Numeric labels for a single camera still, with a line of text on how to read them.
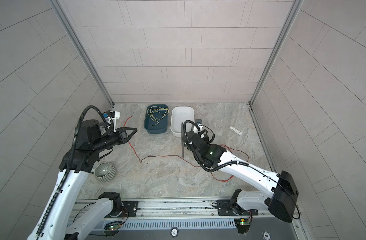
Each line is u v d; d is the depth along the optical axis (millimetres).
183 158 854
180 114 1112
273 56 889
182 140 892
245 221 682
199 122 629
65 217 391
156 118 1016
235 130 989
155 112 1084
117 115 594
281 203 371
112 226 643
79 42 831
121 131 566
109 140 549
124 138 562
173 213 708
